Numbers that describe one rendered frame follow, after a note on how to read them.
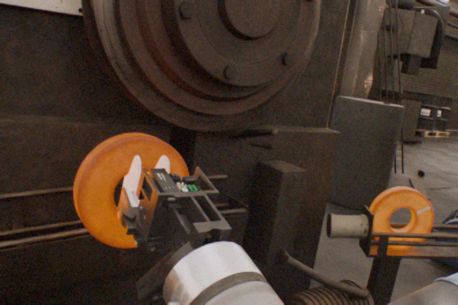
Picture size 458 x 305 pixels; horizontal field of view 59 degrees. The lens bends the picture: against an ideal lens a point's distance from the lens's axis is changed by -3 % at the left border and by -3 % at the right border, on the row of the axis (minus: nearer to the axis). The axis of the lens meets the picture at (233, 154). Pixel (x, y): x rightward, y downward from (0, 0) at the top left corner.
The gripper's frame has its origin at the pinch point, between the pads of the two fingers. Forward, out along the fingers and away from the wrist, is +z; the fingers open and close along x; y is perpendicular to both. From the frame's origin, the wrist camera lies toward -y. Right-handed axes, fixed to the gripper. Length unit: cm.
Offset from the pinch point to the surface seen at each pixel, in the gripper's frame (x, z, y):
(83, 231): 2.4, 10.6, -18.1
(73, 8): 3.8, 33.7, 13.7
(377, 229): -63, 0, -16
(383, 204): -63, 1, -10
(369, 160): -253, 134, -80
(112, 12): 0.7, 20.8, 16.8
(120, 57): -1.4, 18.9, 10.4
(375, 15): -369, 286, 19
